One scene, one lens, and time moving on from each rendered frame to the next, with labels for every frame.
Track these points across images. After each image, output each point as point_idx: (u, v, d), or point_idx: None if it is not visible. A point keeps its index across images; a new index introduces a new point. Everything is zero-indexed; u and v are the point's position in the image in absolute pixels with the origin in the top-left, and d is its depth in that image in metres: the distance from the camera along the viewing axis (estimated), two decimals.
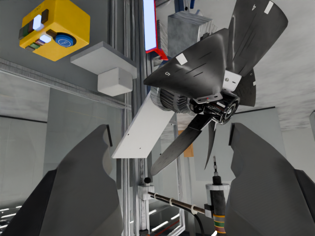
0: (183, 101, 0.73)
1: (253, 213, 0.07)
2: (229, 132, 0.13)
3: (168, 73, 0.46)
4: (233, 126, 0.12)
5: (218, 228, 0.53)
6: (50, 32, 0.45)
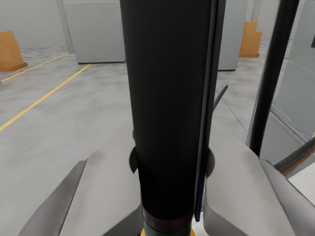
0: None
1: (229, 209, 0.07)
2: None
3: None
4: None
5: None
6: None
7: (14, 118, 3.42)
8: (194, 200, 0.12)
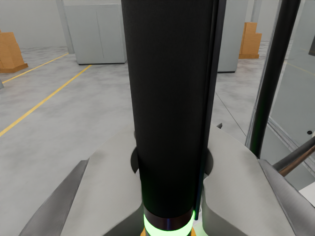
0: None
1: (228, 209, 0.07)
2: None
3: None
4: None
5: None
6: None
7: (16, 121, 3.46)
8: (194, 198, 0.12)
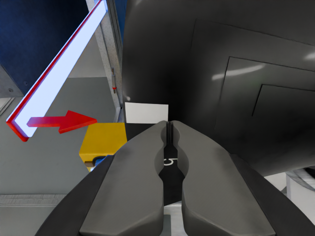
0: None
1: (208, 208, 0.07)
2: (169, 130, 0.14)
3: (169, 159, 0.16)
4: (172, 125, 0.12)
5: None
6: (86, 164, 0.41)
7: None
8: None
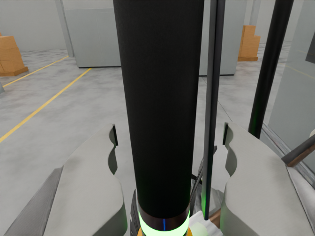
0: None
1: (248, 212, 0.07)
2: (223, 131, 0.13)
3: None
4: (226, 125, 0.12)
5: None
6: None
7: (17, 126, 3.49)
8: (190, 199, 0.12)
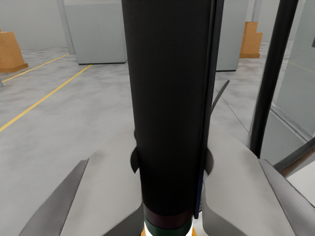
0: None
1: (228, 209, 0.07)
2: None
3: None
4: None
5: None
6: None
7: (14, 118, 3.42)
8: (194, 197, 0.12)
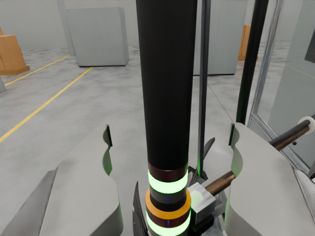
0: None
1: (253, 213, 0.07)
2: (229, 132, 0.13)
3: None
4: (233, 126, 0.12)
5: (175, 224, 0.16)
6: None
7: (19, 124, 3.53)
8: (188, 159, 0.15)
